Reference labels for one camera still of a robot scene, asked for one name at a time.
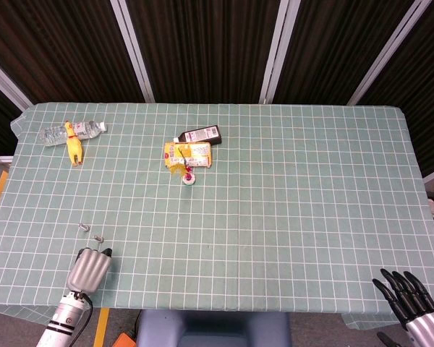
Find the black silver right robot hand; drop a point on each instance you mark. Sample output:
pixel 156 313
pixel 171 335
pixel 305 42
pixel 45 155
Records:
pixel 426 323

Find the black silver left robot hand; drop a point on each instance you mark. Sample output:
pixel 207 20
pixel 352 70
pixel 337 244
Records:
pixel 88 271

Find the steel bolt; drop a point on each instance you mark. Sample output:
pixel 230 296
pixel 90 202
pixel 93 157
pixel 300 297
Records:
pixel 84 227
pixel 98 238

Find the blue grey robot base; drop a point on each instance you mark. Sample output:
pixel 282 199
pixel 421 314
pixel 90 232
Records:
pixel 213 329

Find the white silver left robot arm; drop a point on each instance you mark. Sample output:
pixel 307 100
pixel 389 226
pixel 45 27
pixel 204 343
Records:
pixel 63 320

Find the orange box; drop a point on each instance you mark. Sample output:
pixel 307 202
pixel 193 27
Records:
pixel 124 340

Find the yellow rubber chicken toy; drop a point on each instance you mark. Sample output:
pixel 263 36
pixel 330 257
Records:
pixel 74 146

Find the torn yellow wrapper piece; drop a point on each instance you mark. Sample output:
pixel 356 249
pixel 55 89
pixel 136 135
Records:
pixel 176 170

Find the small white red round cap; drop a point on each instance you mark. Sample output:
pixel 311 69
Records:
pixel 189 179

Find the clear plastic water bottle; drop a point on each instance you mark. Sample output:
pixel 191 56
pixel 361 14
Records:
pixel 54 135

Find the yellow cardboard box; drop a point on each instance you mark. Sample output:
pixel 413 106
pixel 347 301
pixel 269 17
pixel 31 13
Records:
pixel 199 150

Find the green checkered tablecloth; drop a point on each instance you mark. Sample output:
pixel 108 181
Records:
pixel 257 217

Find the dark bottle with white label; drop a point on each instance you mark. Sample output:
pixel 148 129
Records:
pixel 202 134

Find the dark ribbed partition panel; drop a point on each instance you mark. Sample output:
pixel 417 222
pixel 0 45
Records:
pixel 423 90
pixel 65 47
pixel 206 47
pixel 332 47

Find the white partition frame post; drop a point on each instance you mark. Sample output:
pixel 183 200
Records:
pixel 5 81
pixel 275 50
pixel 387 54
pixel 132 47

